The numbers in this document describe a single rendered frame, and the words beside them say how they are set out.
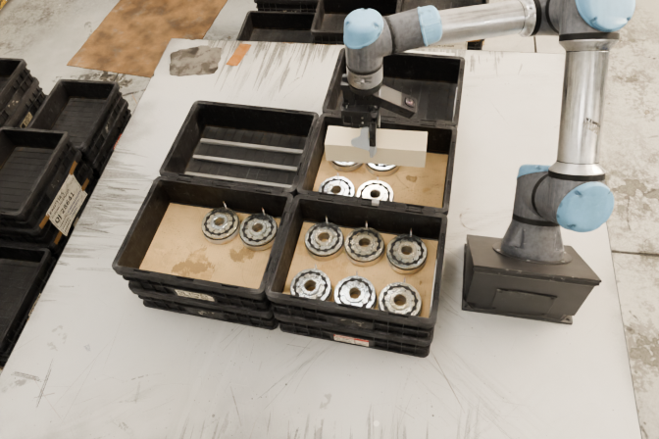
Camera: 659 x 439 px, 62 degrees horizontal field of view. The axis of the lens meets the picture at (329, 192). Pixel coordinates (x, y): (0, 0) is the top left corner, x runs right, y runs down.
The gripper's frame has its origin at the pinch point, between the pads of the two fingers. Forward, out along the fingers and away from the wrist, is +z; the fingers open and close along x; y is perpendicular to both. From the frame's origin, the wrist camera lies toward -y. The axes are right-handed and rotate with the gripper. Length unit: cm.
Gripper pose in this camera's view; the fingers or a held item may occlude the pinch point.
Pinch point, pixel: (376, 142)
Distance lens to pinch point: 132.0
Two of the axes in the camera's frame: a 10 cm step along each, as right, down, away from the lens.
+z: 0.8, 5.9, 8.0
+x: -1.6, 8.0, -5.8
